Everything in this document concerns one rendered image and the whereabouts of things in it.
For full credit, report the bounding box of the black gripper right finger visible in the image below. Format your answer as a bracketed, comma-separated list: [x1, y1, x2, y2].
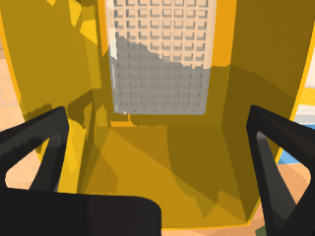
[246, 105, 315, 236]

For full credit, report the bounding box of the blue flat mat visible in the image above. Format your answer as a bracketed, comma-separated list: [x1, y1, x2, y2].
[277, 125, 315, 165]

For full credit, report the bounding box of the white rectangular plate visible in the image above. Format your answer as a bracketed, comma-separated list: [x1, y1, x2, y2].
[296, 47, 315, 115]

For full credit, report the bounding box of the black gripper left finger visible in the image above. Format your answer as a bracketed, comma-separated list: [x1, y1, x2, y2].
[0, 106, 70, 192]

